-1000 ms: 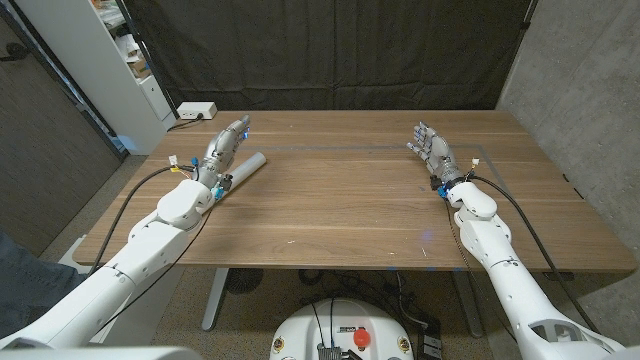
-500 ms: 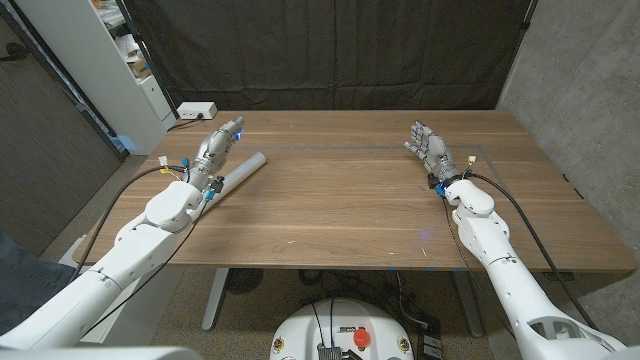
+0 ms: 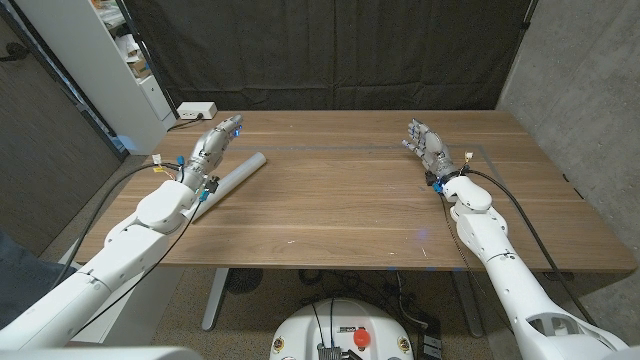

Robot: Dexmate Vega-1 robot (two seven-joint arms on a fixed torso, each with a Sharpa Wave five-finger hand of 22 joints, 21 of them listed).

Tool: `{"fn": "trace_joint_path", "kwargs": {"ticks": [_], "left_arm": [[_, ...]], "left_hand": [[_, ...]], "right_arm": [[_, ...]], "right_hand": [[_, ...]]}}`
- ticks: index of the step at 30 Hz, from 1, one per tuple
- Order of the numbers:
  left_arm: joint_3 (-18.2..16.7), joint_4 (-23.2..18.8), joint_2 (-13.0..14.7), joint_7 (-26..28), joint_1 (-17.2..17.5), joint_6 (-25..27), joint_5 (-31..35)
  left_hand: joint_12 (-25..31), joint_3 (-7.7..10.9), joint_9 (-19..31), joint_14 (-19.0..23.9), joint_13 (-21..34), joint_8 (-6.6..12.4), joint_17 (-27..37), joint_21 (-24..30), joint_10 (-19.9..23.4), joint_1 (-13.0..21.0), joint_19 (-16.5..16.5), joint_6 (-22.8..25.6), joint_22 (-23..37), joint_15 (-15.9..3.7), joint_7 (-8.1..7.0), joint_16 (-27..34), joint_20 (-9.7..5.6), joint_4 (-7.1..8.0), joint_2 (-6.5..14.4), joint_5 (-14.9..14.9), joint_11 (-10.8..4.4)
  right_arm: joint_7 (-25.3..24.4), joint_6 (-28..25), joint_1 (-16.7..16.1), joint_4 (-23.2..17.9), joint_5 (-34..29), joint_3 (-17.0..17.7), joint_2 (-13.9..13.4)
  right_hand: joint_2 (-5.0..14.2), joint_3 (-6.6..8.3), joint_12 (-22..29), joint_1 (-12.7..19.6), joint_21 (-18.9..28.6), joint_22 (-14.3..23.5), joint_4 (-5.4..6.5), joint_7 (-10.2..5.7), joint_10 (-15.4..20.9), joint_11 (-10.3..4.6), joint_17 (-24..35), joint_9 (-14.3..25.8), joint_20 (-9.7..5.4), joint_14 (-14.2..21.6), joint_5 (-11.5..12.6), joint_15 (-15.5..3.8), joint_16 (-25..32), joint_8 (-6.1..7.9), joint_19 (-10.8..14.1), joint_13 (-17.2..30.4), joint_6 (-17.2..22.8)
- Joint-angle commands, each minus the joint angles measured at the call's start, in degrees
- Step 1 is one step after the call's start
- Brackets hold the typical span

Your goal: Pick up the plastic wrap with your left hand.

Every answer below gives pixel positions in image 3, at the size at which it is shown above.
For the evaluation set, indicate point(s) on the red emergency stop button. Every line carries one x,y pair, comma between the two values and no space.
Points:
361,337

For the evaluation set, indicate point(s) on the black backdrop stand pole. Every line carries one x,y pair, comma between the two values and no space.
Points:
145,50

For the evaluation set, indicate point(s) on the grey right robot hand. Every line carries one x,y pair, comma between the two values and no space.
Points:
432,146

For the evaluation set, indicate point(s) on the small cardboard box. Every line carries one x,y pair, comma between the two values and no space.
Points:
139,68

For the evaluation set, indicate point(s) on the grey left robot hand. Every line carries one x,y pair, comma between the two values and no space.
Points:
210,147

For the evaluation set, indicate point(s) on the white power outlet box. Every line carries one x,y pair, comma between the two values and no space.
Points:
196,110

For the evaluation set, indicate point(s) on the white plastic wrap roll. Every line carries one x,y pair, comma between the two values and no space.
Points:
240,172

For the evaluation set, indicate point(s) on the white shelf cabinet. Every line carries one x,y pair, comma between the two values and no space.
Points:
95,65

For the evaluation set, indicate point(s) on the white robot torso base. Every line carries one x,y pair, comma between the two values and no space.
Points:
310,330

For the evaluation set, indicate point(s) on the black curtain backdrop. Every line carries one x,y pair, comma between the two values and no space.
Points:
330,50

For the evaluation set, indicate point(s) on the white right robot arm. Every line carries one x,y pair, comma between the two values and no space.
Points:
495,250

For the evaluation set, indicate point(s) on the round black floor fan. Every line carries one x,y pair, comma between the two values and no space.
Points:
244,280

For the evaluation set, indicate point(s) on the black floor power strip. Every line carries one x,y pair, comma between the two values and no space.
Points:
431,345

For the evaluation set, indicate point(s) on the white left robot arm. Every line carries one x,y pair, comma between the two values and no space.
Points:
125,245

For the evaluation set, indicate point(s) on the white box beside table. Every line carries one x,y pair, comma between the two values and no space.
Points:
145,310

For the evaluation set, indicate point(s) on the grey table leg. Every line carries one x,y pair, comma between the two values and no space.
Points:
215,300
470,310

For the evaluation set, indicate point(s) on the person's leg in jeans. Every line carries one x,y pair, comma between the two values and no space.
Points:
25,280

